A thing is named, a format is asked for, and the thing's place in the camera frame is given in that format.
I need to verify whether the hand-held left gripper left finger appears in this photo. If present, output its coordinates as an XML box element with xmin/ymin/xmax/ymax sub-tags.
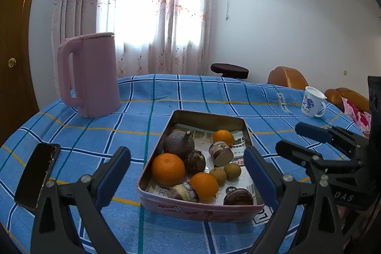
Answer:
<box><xmin>30</xmin><ymin>146</ymin><xmax>131</xmax><ymax>254</ymax></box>

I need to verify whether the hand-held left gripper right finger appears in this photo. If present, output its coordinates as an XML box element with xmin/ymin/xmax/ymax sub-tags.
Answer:
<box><xmin>243</xmin><ymin>146</ymin><xmax>346</xmax><ymax>254</ymax></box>

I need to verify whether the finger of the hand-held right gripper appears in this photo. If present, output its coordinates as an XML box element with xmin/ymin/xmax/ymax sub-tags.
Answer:
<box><xmin>295</xmin><ymin>122</ymin><xmax>370</xmax><ymax>159</ymax></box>
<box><xmin>275</xmin><ymin>139</ymin><xmax>361</xmax><ymax>179</ymax></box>

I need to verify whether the yellow-brown longan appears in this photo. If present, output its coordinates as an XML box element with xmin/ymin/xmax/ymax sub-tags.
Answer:
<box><xmin>209</xmin><ymin>167</ymin><xmax>227</xmax><ymax>187</ymax></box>
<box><xmin>223</xmin><ymin>163</ymin><xmax>241</xmax><ymax>181</ymax></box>

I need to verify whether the brown round pastry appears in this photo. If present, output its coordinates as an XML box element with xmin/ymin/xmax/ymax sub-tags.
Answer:
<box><xmin>185</xmin><ymin>150</ymin><xmax>206</xmax><ymax>174</ymax></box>
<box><xmin>223</xmin><ymin>189</ymin><xmax>254</xmax><ymax>206</ymax></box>

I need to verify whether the round cake slice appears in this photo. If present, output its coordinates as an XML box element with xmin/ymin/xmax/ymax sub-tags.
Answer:
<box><xmin>208</xmin><ymin>141</ymin><xmax>234</xmax><ymax>168</ymax></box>

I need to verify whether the large orange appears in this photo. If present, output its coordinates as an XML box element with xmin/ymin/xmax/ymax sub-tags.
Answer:
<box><xmin>152</xmin><ymin>153</ymin><xmax>186</xmax><ymax>185</ymax></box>

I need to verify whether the medium orange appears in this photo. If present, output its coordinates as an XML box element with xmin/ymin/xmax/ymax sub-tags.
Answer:
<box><xmin>190</xmin><ymin>172</ymin><xmax>219</xmax><ymax>202</ymax></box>

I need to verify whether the cream chocolate pastry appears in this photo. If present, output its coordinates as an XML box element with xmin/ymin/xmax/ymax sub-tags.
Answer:
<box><xmin>168</xmin><ymin>182</ymin><xmax>200</xmax><ymax>202</ymax></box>

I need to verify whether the rectangular metal tin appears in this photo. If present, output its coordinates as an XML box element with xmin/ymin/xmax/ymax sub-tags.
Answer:
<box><xmin>137</xmin><ymin>110</ymin><xmax>265</xmax><ymax>223</ymax></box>

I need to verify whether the white mug with blue print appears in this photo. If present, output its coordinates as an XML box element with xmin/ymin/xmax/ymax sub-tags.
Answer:
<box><xmin>300</xmin><ymin>86</ymin><xmax>328</xmax><ymax>118</ymax></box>

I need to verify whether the pink floral cloth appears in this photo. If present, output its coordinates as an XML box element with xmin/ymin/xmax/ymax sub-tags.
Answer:
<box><xmin>342</xmin><ymin>97</ymin><xmax>372</xmax><ymax>132</ymax></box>

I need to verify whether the blue plaid tablecloth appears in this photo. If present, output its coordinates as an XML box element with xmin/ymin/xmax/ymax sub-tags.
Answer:
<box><xmin>0</xmin><ymin>73</ymin><xmax>366</xmax><ymax>254</ymax></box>

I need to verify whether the small orange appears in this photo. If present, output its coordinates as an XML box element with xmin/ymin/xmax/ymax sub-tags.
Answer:
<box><xmin>213</xmin><ymin>129</ymin><xmax>235</xmax><ymax>147</ymax></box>

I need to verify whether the brown leather sofa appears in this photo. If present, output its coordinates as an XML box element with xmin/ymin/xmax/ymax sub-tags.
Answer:
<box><xmin>324</xmin><ymin>88</ymin><xmax>371</xmax><ymax>115</ymax></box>

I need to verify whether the brown leather armchair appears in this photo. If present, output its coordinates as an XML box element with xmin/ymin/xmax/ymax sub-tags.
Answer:
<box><xmin>267</xmin><ymin>66</ymin><xmax>309</xmax><ymax>90</ymax></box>

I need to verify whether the purple passion fruit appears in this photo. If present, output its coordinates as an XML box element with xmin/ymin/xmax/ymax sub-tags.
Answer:
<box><xmin>163</xmin><ymin>129</ymin><xmax>195</xmax><ymax>160</ymax></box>

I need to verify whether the black smartphone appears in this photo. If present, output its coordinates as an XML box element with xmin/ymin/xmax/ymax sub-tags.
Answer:
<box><xmin>14</xmin><ymin>143</ymin><xmax>61</xmax><ymax>211</ymax></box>

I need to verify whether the pink electric kettle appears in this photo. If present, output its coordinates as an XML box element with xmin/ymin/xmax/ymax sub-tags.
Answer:
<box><xmin>57</xmin><ymin>32</ymin><xmax>121</xmax><ymax>118</ymax></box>

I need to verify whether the dark round stool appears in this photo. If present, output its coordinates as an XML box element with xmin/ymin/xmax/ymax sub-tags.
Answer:
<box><xmin>210</xmin><ymin>63</ymin><xmax>249</xmax><ymax>80</ymax></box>

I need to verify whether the sheer floral curtain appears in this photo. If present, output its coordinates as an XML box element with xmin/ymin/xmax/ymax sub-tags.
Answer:
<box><xmin>50</xmin><ymin>0</ymin><xmax>215</xmax><ymax>79</ymax></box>

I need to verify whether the wooden door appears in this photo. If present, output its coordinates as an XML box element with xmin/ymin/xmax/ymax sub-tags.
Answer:
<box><xmin>0</xmin><ymin>0</ymin><xmax>50</xmax><ymax>147</ymax></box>

